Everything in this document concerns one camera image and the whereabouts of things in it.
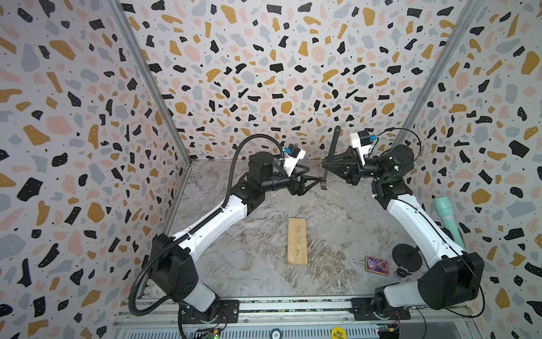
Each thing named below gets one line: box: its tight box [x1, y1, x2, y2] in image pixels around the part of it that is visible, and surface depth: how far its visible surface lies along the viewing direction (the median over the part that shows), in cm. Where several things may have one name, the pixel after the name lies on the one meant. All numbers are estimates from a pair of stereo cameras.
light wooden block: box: [287, 217, 307, 267], surface depth 89 cm
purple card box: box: [364, 255, 391, 277], surface depth 85 cm
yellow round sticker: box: [330, 326, 347, 339], surface depth 71 cm
